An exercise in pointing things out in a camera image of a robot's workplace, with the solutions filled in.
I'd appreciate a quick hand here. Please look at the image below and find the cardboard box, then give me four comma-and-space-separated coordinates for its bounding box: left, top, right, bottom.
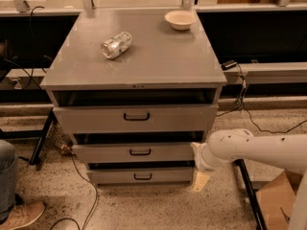
256, 171, 302, 230

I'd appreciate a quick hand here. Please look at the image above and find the black left stand leg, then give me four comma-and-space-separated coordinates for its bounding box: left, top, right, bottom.
0, 109, 55, 165

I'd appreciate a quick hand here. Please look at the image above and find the black power adapter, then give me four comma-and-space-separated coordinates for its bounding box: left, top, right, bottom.
222, 60, 237, 71

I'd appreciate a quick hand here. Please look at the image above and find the person leg in jeans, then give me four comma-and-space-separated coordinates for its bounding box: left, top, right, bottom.
0, 140, 17, 223

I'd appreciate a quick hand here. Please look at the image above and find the black metal frame leg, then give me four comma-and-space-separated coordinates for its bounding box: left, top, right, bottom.
235, 159, 268, 230

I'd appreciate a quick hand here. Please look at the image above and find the grey bottom drawer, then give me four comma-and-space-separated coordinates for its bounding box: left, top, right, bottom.
87, 168, 194, 185

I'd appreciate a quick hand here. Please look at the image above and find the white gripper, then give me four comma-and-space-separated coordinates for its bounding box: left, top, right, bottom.
191, 143, 223, 192

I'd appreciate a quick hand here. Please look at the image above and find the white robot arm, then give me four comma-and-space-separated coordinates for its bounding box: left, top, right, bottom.
190, 128, 307, 230

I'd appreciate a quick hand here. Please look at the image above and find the grey drawer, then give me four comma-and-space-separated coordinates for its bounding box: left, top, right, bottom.
73, 142, 200, 163
54, 104, 218, 133
87, 168, 194, 185

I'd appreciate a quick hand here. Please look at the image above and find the black right floor cable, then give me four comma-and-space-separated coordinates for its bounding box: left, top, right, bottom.
216, 64, 307, 135

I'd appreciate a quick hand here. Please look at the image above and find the black floor cable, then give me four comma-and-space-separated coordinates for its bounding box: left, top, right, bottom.
216, 64, 307, 135
48, 155, 100, 230

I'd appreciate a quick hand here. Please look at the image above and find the white paper bowl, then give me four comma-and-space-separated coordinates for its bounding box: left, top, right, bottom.
165, 11, 196, 31

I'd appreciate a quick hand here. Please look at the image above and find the tan sneaker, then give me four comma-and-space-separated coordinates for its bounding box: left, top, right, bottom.
0, 201, 45, 230

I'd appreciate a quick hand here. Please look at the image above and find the grey top drawer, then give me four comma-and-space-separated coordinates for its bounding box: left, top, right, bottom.
54, 104, 218, 133

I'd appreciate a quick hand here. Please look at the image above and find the silver crushed soda can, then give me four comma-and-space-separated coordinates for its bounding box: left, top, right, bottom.
101, 32, 132, 59

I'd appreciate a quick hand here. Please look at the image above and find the grey drawer cabinet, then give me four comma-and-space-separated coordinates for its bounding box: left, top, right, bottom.
40, 7, 228, 188

